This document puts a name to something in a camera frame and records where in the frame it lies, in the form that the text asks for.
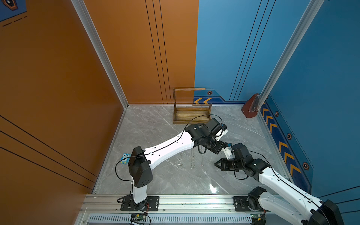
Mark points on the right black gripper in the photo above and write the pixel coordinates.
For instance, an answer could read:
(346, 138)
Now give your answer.
(223, 161)

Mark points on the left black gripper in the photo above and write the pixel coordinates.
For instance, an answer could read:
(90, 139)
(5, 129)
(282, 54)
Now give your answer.
(218, 147)

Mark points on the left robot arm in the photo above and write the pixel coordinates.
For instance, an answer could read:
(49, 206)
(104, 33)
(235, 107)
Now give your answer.
(142, 162)

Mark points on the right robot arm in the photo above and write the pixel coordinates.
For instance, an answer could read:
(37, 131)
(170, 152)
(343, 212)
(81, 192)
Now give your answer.
(296, 206)

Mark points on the wooden jewelry display stand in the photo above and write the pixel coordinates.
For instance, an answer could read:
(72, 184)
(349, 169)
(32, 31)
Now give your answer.
(194, 114)

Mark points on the red corner block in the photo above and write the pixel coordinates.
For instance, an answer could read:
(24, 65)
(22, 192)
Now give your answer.
(250, 108)

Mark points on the right green circuit board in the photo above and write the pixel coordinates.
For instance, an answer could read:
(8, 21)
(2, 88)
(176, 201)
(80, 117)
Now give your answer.
(256, 216)

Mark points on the green circuit board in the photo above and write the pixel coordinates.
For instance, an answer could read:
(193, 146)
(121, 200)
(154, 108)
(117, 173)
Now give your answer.
(256, 216)
(138, 217)

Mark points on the small blue owl toy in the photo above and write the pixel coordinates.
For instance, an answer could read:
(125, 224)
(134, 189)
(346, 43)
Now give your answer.
(125, 159)

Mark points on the left green circuit board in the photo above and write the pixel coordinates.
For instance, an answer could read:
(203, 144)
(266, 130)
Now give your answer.
(138, 217)

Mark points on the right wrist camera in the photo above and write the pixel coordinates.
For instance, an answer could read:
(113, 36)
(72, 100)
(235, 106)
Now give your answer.
(228, 151)

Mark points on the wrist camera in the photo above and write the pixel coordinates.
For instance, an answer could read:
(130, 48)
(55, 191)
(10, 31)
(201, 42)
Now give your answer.
(228, 151)
(221, 133)

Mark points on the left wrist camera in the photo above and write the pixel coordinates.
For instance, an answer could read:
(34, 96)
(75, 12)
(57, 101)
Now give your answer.
(221, 133)

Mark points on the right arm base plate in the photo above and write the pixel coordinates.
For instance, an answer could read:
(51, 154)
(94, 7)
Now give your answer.
(246, 204)

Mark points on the right aluminium corner post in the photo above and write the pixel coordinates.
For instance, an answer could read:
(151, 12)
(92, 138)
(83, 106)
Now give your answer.
(299, 32)

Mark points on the aluminium corner post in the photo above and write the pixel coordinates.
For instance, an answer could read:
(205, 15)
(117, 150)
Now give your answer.
(299, 32)
(95, 39)

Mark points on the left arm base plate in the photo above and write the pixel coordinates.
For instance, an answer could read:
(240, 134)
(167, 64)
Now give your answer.
(150, 204)

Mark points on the aluminium front rail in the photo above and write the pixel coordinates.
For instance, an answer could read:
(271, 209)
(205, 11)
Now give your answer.
(167, 204)

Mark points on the left aluminium corner post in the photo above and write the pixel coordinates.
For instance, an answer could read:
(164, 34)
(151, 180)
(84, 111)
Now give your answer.
(95, 39)

